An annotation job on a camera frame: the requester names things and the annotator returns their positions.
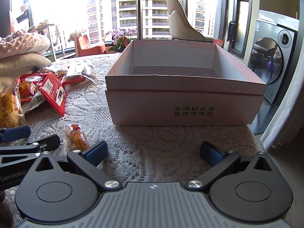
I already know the yellow small bread bag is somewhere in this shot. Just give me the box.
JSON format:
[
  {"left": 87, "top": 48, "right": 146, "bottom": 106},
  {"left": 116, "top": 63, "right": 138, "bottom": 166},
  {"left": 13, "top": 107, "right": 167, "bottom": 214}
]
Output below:
[{"left": 0, "top": 78, "right": 25, "bottom": 129}]

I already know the small orange snack packet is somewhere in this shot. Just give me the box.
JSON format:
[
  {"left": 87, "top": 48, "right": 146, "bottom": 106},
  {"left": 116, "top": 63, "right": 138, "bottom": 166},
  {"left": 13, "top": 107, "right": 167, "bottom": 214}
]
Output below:
[{"left": 64, "top": 122, "right": 90, "bottom": 153}]

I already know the red spicy snack packet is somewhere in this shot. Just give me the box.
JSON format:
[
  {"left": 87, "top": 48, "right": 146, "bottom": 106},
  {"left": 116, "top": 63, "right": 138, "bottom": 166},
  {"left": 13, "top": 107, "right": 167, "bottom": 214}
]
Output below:
[{"left": 39, "top": 73, "right": 67, "bottom": 116}]

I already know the red chicken snack pouch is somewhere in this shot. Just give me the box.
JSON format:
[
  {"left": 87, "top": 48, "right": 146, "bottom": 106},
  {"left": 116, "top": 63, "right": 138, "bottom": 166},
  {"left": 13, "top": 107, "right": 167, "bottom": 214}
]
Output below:
[{"left": 18, "top": 73, "right": 47, "bottom": 114}]

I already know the clear cracker packet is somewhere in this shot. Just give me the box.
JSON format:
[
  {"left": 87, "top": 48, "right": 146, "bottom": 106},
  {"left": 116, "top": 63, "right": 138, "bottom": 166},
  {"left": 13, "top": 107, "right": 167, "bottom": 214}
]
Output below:
[{"left": 62, "top": 62, "right": 99, "bottom": 86}]

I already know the white lace tablecloth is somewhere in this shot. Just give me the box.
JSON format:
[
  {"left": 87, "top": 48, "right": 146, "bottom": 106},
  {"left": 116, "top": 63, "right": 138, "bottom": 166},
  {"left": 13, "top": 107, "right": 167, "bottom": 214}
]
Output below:
[{"left": 25, "top": 54, "right": 260, "bottom": 183}]

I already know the beige folded blanket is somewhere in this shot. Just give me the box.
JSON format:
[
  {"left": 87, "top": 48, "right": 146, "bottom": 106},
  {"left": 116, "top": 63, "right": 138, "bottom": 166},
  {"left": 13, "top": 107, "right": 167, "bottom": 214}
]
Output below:
[{"left": 0, "top": 52, "right": 52, "bottom": 91}]

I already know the pink bumpy blanket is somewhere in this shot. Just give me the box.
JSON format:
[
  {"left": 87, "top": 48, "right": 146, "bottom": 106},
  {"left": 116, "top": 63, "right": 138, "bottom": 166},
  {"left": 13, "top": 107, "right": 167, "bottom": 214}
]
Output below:
[{"left": 0, "top": 30, "right": 51, "bottom": 59}]

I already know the pink cardboard box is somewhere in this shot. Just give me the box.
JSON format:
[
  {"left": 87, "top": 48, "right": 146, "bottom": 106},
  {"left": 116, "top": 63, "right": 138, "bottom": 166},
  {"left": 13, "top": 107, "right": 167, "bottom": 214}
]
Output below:
[{"left": 105, "top": 40, "right": 266, "bottom": 126}]

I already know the orange kids chair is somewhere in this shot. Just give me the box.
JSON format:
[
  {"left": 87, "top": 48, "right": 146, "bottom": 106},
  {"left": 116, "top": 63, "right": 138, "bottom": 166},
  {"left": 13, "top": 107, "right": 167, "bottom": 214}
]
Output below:
[{"left": 68, "top": 31, "right": 107, "bottom": 57}]

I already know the red bag on floor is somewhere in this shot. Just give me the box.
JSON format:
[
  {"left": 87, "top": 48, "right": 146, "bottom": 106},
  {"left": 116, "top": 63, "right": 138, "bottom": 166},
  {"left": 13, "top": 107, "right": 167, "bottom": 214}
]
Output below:
[{"left": 213, "top": 39, "right": 224, "bottom": 47}]

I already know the purple orchid flower pot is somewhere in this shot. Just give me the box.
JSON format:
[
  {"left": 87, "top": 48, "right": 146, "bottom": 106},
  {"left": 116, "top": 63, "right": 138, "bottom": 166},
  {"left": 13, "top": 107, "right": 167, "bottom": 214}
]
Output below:
[{"left": 106, "top": 28, "right": 137, "bottom": 52}]

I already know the cream upholstered chair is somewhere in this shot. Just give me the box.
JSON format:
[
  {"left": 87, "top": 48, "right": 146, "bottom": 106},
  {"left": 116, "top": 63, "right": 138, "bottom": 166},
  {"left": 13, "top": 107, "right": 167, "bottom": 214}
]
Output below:
[{"left": 166, "top": 0, "right": 213, "bottom": 43}]

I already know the grey washing machine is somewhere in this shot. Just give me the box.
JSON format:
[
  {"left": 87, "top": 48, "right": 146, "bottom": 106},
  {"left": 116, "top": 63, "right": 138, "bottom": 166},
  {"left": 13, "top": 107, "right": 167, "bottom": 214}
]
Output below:
[{"left": 248, "top": 10, "right": 299, "bottom": 105}]

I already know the black framed door panel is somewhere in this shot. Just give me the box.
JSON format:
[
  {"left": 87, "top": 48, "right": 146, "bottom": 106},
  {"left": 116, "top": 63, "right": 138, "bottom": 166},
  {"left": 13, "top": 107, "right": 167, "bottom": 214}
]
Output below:
[{"left": 227, "top": 0, "right": 252, "bottom": 59}]

